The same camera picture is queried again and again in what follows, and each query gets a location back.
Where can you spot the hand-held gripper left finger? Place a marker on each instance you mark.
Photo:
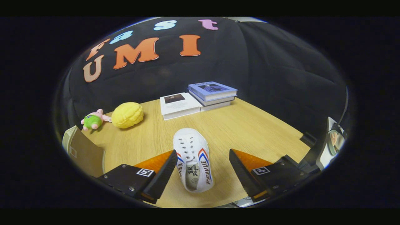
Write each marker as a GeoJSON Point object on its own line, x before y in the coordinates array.
{"type": "Point", "coordinates": [164, 176]}

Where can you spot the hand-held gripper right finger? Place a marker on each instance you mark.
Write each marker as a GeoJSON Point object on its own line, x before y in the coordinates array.
{"type": "Point", "coordinates": [242, 176]}

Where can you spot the white shoe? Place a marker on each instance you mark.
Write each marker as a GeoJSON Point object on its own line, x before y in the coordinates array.
{"type": "Point", "coordinates": [190, 140]}

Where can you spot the brown fabric storage box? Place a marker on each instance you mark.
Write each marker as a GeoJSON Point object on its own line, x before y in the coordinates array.
{"type": "Point", "coordinates": [84, 153]}

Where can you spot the yellow plush toy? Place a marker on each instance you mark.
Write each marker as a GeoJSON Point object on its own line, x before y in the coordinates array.
{"type": "Point", "coordinates": [127, 115]}

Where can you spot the white book with dark photo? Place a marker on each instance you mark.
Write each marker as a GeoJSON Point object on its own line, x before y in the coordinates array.
{"type": "Point", "coordinates": [179, 104]}

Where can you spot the plain white book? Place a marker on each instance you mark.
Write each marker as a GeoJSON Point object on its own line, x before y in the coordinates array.
{"type": "Point", "coordinates": [217, 107]}

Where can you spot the grey edged book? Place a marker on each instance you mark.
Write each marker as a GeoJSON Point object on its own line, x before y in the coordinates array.
{"type": "Point", "coordinates": [218, 102]}

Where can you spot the pink and green plush toy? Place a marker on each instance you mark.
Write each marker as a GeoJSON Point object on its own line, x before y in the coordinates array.
{"type": "Point", "coordinates": [92, 122]}

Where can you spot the blue cover book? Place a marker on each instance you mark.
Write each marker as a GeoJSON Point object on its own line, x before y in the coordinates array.
{"type": "Point", "coordinates": [211, 89]}

